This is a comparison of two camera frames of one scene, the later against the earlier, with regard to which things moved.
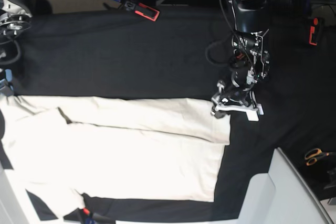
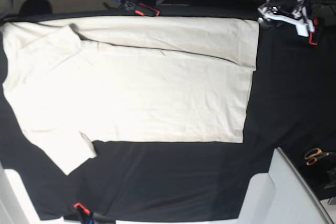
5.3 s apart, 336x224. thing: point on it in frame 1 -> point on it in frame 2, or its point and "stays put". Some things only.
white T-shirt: x=133 y=148 -> x=70 y=81
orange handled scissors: x=312 y=155 stays put
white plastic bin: x=282 y=195 stays put
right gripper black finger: x=218 y=114 -> x=265 y=23
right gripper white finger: x=253 y=115 -> x=303 y=29
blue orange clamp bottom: x=90 y=217 stays put
